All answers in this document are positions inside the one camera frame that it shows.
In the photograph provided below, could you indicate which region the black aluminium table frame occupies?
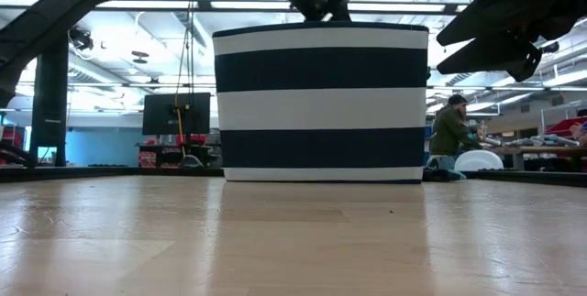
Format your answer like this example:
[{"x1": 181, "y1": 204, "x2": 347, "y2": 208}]
[{"x1": 0, "y1": 165, "x2": 587, "y2": 188}]

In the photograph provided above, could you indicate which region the black mounted device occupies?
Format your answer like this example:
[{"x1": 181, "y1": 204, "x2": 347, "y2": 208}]
[{"x1": 68, "y1": 27, "x2": 95, "y2": 52}]

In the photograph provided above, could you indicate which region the red fabric item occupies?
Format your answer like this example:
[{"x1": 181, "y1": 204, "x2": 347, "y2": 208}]
[{"x1": 544, "y1": 116, "x2": 587, "y2": 137}]

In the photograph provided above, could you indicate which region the red storage rack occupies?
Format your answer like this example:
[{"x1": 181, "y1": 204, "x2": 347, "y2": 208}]
[{"x1": 137, "y1": 134, "x2": 216, "y2": 169}]

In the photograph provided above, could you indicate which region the red tool cart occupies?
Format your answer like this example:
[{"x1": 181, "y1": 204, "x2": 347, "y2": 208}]
[{"x1": 0, "y1": 124, "x2": 28, "y2": 164}]

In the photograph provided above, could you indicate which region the black vertical post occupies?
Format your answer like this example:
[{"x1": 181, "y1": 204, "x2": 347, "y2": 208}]
[{"x1": 29, "y1": 34, "x2": 70, "y2": 168}]

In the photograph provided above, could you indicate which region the navy white striped fabric basket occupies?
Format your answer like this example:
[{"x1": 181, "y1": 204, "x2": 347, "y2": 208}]
[{"x1": 212, "y1": 20, "x2": 431, "y2": 185}]

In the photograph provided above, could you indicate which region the black monitor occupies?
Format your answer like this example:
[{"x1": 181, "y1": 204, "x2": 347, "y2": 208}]
[{"x1": 141, "y1": 93, "x2": 212, "y2": 137}]

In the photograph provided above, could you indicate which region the wooden background table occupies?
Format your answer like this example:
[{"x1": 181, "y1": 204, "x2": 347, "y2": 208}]
[{"x1": 485, "y1": 144, "x2": 587, "y2": 172}]

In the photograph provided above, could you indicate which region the white round object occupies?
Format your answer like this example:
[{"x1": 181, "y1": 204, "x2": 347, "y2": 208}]
[{"x1": 453, "y1": 148, "x2": 504, "y2": 172}]

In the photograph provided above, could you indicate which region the grey clothes pile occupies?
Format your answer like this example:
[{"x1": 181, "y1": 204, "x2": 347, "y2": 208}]
[{"x1": 485, "y1": 134, "x2": 581, "y2": 148}]

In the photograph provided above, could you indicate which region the person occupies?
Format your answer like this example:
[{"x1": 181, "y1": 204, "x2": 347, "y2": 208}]
[
  {"x1": 428, "y1": 93, "x2": 490, "y2": 158},
  {"x1": 570, "y1": 108, "x2": 587, "y2": 147}
]

